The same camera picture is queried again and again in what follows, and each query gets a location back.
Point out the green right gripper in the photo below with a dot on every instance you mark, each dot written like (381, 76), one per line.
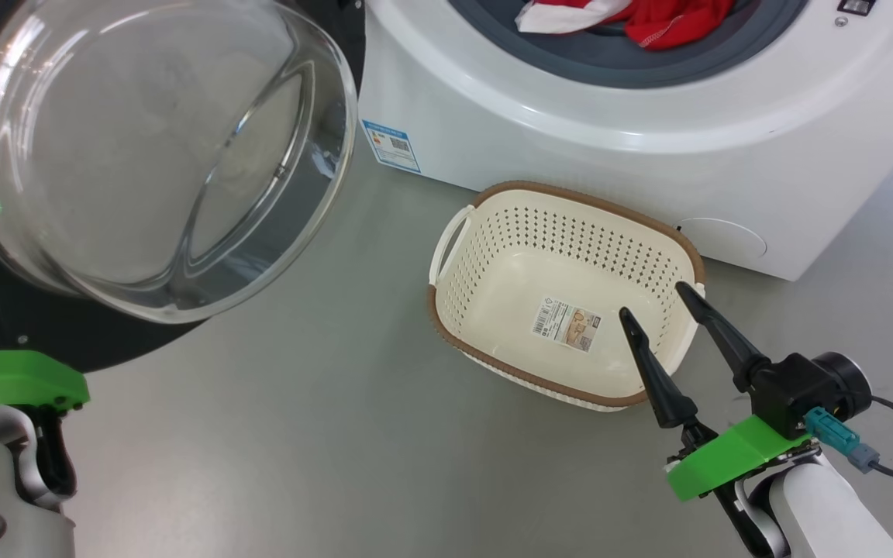
(725, 457)

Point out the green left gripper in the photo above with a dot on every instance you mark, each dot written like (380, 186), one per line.
(12, 378)

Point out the black glass washer door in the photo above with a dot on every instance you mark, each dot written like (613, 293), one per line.
(144, 155)

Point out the red and white garment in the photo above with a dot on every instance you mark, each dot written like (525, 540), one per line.
(671, 23)

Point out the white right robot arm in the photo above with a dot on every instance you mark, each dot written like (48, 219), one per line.
(826, 519)

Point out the printed barcode label sticker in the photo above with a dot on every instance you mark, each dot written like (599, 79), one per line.
(567, 325)

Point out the cream basket with brown rim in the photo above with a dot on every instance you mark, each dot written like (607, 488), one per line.
(493, 256)

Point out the white front-load washing machine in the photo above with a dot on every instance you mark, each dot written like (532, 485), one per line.
(570, 101)

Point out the blue energy label sticker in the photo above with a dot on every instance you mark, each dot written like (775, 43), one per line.
(391, 146)

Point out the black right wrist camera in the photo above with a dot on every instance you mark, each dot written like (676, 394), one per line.
(803, 387)

